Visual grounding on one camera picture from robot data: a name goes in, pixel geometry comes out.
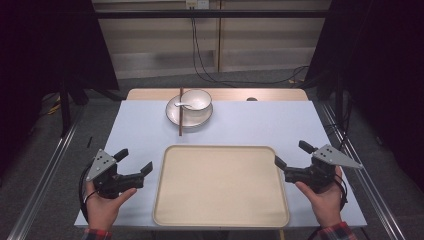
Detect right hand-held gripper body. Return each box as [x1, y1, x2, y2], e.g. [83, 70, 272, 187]
[284, 143, 364, 195]

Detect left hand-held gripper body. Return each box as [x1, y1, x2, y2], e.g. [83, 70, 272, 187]
[85, 148, 146, 200]

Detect person's right hand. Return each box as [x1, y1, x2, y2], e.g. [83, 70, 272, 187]
[294, 166, 344, 229]

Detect person's left hand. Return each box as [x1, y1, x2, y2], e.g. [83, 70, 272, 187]
[84, 181, 138, 232]

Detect light blue table mat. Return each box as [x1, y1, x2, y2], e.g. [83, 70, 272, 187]
[73, 99, 368, 230]

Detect brown wooden chopsticks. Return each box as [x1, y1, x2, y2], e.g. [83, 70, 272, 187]
[178, 87, 184, 137]

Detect beige rectangular tray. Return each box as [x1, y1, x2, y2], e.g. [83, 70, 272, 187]
[152, 144, 291, 229]

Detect black metal stand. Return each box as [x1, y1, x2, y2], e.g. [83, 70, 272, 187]
[57, 75, 125, 138]

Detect white plate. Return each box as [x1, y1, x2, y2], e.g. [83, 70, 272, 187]
[165, 94, 214, 129]

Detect white bowl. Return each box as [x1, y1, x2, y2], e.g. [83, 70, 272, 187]
[180, 88, 213, 112]

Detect dark curtain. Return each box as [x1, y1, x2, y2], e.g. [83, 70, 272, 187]
[0, 0, 120, 176]
[304, 0, 424, 183]

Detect black horizontal bar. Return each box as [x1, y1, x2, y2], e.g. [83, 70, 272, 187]
[94, 9, 330, 20]

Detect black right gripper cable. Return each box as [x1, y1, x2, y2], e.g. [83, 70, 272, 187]
[334, 172, 350, 212]

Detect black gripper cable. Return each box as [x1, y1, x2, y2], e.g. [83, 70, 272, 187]
[77, 159, 98, 224]
[334, 172, 350, 212]

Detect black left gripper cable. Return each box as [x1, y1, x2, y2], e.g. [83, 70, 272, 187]
[77, 159, 98, 224]

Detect black floor cables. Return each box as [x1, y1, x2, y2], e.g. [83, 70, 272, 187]
[324, 99, 355, 152]

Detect metal floor rail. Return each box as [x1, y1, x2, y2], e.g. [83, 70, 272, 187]
[319, 100, 406, 240]
[6, 105, 86, 240]

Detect yellow floor cable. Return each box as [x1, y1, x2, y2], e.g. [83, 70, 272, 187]
[46, 95, 63, 116]

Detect black wall cable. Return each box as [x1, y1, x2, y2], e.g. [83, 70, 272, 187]
[190, 8, 310, 86]

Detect white wall socket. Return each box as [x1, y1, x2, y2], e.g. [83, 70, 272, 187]
[185, 0, 211, 10]

